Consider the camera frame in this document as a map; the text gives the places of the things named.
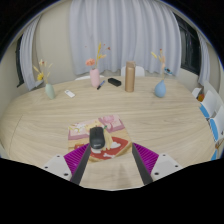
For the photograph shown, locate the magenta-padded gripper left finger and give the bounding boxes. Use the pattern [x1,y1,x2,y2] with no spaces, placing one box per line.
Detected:
[42,142,92,186]

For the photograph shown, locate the dark marker pen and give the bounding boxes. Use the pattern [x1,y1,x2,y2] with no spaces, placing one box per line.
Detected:
[96,79,106,91]

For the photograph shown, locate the black computer mouse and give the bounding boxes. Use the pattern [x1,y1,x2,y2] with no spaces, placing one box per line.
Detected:
[88,126,107,150]

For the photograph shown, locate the wide white curtain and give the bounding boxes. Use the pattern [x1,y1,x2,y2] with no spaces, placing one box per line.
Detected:
[69,0,183,77]

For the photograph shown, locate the bronze metal drink bottle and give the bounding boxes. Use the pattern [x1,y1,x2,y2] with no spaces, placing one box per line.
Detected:
[124,60,137,93]

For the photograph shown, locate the green vase with yellow flowers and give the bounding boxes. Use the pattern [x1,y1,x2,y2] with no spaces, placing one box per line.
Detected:
[32,59,56,100]

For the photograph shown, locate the blue vase with flowers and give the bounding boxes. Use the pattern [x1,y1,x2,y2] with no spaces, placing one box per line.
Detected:
[150,48,174,99]

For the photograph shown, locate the cartoon dog print mouse pad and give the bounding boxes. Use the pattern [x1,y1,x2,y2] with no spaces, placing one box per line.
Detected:
[67,114,133,164]

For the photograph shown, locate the small black box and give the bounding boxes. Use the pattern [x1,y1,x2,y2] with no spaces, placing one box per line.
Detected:
[107,77,123,88]

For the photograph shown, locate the small white flat block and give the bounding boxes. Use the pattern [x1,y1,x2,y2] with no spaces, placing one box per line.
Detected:
[64,89,76,99]

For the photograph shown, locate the narrow white curtain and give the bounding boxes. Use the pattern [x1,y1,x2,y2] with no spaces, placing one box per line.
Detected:
[19,16,43,92]
[197,31,212,87]

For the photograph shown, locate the white and blue chairs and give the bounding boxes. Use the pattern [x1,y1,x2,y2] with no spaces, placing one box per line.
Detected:
[192,81,224,161]

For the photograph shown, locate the white chair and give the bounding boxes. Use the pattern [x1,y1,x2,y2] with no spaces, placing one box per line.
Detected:
[120,65,146,78]

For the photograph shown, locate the dark window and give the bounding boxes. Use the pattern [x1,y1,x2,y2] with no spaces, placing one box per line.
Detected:
[15,34,26,88]
[174,13,203,76]

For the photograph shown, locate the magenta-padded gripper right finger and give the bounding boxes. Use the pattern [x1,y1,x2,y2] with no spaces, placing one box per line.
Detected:
[131,142,184,186]

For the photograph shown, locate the pink vase with flowers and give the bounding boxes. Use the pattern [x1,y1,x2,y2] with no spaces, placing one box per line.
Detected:
[84,42,112,89]

